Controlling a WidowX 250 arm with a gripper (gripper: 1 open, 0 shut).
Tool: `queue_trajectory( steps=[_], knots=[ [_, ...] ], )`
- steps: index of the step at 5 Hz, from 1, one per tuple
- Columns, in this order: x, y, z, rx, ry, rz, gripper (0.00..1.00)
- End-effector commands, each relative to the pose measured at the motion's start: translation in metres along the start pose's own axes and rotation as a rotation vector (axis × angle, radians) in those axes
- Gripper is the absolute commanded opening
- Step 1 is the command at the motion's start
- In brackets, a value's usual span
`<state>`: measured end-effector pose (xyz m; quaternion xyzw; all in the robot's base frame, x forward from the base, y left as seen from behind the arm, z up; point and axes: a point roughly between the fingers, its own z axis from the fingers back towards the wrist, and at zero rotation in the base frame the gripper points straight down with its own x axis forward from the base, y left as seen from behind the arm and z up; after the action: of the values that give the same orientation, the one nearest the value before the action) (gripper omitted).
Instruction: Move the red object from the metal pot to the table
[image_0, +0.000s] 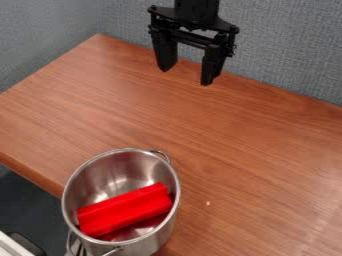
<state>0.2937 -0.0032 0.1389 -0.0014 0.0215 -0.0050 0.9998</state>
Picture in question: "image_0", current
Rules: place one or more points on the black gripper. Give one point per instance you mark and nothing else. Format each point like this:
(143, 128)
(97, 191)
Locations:
(191, 22)

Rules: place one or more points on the white object bottom left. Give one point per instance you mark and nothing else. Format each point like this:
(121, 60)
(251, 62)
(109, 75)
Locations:
(16, 245)

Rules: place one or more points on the red rectangular block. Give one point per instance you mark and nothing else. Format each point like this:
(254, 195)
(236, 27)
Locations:
(124, 210)

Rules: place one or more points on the stainless steel pot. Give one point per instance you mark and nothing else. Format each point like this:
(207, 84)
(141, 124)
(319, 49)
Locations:
(108, 175)

